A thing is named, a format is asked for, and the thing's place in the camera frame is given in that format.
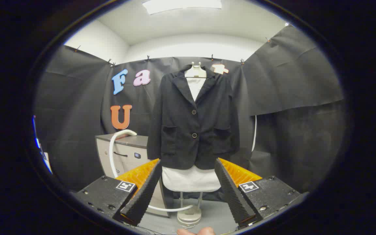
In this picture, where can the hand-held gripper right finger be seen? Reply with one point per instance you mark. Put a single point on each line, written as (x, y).
(232, 195)

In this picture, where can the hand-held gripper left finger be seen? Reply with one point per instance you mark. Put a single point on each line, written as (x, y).
(142, 195)

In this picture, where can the white garment steamer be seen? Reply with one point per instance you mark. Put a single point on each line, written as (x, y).
(112, 153)

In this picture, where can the black button jacket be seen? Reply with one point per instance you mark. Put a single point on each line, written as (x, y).
(181, 130)

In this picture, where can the grey cabinet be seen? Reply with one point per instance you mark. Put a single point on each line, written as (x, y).
(132, 153)

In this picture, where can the white mannequin torso on stand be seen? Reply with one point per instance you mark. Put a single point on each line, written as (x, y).
(191, 179)

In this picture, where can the white blue-edged board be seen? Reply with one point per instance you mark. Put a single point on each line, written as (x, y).
(46, 161)

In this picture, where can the black backdrop cloth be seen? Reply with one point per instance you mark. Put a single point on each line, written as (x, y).
(289, 81)

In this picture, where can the ceiling light panel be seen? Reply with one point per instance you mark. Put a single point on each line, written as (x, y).
(181, 5)

